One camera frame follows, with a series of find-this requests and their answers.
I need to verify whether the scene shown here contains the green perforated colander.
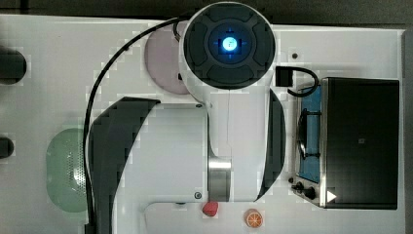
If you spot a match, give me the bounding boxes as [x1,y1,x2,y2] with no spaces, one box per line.
[46,128,87,213]

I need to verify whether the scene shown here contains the large black round holder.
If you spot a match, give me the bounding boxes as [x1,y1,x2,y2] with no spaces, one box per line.
[0,47,27,85]

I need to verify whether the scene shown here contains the black toaster oven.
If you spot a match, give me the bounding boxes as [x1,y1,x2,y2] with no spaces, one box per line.
[290,77,399,210]

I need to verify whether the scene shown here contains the pink strawberry toy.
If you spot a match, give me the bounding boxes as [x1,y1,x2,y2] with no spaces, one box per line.
[202,201,219,217]

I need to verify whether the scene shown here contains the orange slice toy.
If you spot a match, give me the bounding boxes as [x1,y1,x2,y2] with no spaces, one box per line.
[244,209,263,228]

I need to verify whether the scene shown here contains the small black round holder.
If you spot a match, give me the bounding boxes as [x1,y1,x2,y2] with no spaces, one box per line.
[0,137,15,159]

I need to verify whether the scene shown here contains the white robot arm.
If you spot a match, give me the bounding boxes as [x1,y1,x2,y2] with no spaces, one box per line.
[85,2,285,234]

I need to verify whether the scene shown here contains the pale pink round plate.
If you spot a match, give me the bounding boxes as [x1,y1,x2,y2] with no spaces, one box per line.
[144,25,189,95]

